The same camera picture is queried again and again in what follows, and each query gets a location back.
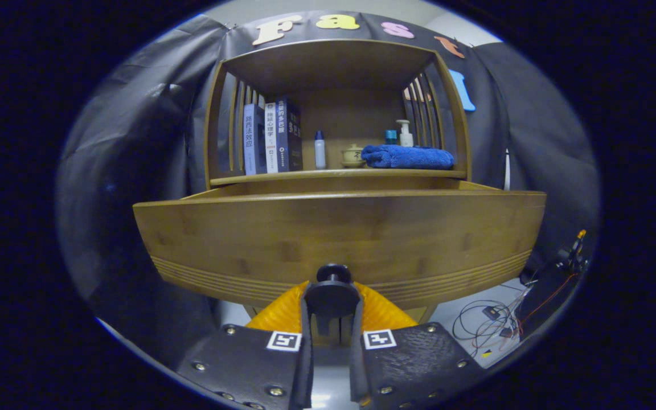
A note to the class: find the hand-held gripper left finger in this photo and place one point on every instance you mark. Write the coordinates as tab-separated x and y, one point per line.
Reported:
307	370

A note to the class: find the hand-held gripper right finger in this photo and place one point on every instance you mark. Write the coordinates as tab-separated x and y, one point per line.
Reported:
355	370

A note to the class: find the black round drawer knob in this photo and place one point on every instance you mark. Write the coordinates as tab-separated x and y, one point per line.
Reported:
332	296

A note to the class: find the wooden countertop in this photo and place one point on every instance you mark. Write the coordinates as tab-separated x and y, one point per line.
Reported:
282	177

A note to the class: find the wooden cabinet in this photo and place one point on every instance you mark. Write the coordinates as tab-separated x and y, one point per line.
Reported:
333	62

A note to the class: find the beige lidded tea cup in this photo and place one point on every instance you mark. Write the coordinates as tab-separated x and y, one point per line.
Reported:
352	155

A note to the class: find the white bottle blue cap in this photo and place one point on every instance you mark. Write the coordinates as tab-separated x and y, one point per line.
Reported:
320	151

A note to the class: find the blue folded towel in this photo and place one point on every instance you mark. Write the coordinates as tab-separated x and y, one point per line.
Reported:
408	156

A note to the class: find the dark navy book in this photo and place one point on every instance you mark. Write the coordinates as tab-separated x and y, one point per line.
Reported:
291	136

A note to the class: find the light blue book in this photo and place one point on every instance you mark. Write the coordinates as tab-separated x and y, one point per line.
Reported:
253	142

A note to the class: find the white spine book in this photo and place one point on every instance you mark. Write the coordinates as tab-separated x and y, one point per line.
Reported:
271	136

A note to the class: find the teal bottle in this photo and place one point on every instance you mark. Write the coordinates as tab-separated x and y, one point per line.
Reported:
391	136

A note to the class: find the white pump bottle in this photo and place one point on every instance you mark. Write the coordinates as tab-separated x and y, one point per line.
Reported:
406	138

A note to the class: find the orange tipped dark device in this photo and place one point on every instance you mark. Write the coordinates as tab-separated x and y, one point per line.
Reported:
581	234

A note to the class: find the black backdrop cloth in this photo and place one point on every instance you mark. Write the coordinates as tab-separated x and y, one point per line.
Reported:
134	114

